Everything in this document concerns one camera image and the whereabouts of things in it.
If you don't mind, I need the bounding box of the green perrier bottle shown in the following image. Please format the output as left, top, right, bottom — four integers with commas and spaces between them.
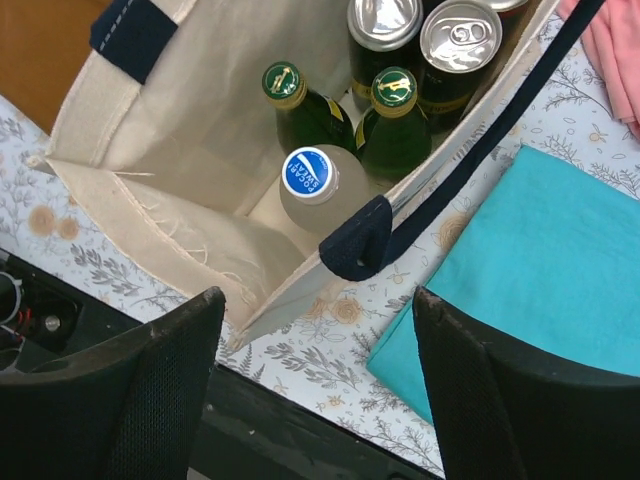
261, 61, 355, 155
355, 66, 432, 185

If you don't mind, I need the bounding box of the red tab can right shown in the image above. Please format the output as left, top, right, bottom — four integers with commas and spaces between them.
485, 0, 528, 20

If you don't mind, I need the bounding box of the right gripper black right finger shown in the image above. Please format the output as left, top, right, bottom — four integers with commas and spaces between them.
413, 287, 639, 479

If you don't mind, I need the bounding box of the teal folded cloth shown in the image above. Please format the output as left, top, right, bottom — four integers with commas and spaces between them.
366, 144, 640, 427

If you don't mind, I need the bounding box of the brown folded cloth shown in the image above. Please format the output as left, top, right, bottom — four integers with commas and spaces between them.
1, 0, 109, 133

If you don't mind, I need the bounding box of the pink folded cloth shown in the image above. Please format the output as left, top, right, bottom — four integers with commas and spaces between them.
581, 0, 640, 139

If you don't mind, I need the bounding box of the dark can dented lid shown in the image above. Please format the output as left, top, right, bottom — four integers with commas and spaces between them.
347, 0, 424, 111

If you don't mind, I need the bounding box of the beige canvas tote bag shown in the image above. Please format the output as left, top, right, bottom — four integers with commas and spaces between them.
30, 1, 600, 347

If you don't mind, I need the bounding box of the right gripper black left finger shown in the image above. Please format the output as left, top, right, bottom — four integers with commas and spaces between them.
1, 287, 225, 479

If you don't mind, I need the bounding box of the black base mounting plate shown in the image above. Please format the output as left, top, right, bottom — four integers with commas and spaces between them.
1, 253, 429, 479

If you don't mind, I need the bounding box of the Pocari Sweat bottle cloudy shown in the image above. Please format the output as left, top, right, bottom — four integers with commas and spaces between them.
280, 144, 374, 239

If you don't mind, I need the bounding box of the green Perrier bottle near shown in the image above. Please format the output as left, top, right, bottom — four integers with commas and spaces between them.
261, 61, 355, 155

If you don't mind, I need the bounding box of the green Perrier bottle far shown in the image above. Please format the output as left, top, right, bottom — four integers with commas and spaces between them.
355, 66, 432, 185

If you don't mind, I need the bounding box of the floral patterned table mat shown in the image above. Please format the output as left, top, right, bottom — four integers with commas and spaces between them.
1, 7, 639, 478

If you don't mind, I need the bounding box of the dark can silver pull-tab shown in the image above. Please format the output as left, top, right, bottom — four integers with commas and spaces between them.
418, 1, 502, 134

